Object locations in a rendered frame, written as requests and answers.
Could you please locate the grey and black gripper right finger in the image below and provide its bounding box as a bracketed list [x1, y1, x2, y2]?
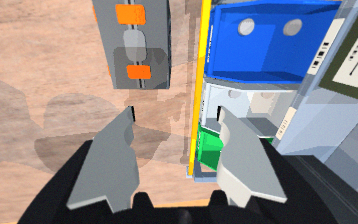
[217, 105, 339, 224]

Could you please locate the blue open bin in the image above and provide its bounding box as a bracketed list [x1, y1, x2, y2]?
[204, 0, 342, 83]

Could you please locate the green bin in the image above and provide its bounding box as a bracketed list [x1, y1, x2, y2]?
[196, 122, 223, 171]

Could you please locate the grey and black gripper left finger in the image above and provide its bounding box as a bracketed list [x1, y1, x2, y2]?
[16, 106, 140, 224]

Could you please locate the yellow bar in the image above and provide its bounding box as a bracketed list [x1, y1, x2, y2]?
[188, 0, 211, 175]

